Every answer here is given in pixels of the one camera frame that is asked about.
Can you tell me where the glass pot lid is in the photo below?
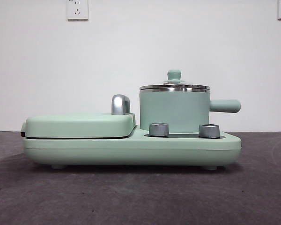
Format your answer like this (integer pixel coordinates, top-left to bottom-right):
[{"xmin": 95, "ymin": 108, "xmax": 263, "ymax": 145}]
[{"xmin": 140, "ymin": 69, "xmax": 211, "ymax": 91}]

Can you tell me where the silver control knob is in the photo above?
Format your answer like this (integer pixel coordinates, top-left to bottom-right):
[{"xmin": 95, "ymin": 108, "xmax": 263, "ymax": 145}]
[
  {"xmin": 149, "ymin": 122, "xmax": 169, "ymax": 137},
  {"xmin": 198, "ymin": 123, "xmax": 220, "ymax": 138}
]

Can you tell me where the mint green breakfast machine base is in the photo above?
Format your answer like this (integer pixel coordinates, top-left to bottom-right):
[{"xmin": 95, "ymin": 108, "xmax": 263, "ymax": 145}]
[{"xmin": 22, "ymin": 125, "xmax": 242, "ymax": 170}]

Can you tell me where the mint green pot with handle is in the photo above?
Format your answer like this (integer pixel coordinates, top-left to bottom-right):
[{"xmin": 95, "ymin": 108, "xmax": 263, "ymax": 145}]
[{"xmin": 140, "ymin": 88, "xmax": 242, "ymax": 132}]

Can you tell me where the green griddle lid, silver handle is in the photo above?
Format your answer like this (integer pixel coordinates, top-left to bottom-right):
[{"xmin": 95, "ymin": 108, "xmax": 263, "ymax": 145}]
[{"xmin": 21, "ymin": 94, "xmax": 137, "ymax": 139}]

